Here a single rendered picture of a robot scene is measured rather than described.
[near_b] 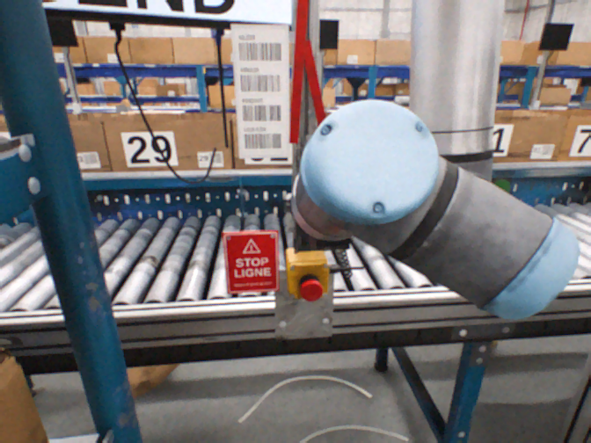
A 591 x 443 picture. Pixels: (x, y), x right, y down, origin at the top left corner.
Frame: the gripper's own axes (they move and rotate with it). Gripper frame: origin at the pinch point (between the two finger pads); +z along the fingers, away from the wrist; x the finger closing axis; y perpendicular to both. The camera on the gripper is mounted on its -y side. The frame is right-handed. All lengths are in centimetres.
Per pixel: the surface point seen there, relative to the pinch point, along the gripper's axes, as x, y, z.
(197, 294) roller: -22.4, 13.1, 20.3
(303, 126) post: -0.3, -14.6, -2.9
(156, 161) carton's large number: -41, -29, 57
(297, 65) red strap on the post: -1.4, -22.1, -8.5
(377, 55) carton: 173, -306, 419
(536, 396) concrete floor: 97, 63, 82
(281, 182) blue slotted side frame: -1, -20, 55
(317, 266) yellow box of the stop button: 1.4, 9.0, 1.5
